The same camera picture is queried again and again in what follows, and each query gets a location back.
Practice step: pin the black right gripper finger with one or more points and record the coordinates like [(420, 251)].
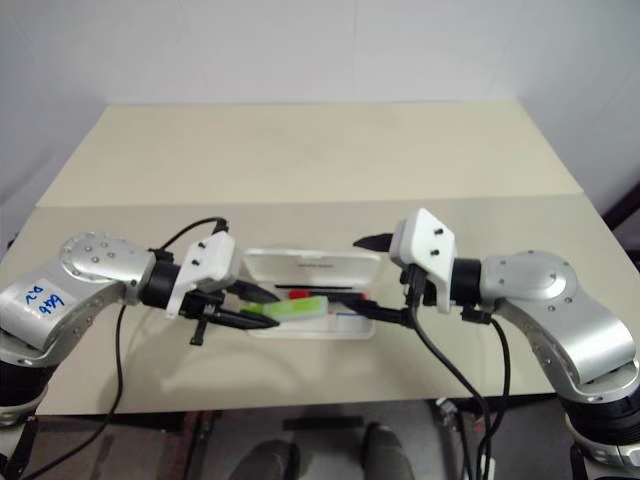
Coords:
[(380, 242), (390, 315)]

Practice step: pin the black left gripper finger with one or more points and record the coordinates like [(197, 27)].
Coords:
[(240, 320), (247, 292)]

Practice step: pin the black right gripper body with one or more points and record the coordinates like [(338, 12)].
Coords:
[(417, 287)]

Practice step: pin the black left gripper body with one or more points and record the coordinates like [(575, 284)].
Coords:
[(200, 305)]

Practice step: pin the black marker with red cap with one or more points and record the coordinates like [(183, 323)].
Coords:
[(299, 294)]

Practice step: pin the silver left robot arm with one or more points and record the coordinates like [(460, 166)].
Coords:
[(100, 260)]

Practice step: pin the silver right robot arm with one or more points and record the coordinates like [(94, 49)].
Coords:
[(530, 280)]

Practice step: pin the white plastic pencil case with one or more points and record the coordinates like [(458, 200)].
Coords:
[(310, 265)]

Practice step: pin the white pen with blue stripe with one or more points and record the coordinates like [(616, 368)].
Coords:
[(350, 315)]

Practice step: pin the thin black pen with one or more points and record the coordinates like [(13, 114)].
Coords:
[(310, 287)]

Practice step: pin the black bar under table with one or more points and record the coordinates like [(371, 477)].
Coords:
[(322, 424)]

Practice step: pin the dark rounded shape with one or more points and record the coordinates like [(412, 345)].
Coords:
[(267, 462), (387, 452)]

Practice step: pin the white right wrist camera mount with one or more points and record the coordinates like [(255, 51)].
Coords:
[(425, 240)]

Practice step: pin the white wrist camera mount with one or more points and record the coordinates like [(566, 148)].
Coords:
[(425, 240), (210, 260)]

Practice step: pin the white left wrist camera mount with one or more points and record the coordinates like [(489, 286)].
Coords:
[(210, 260)]

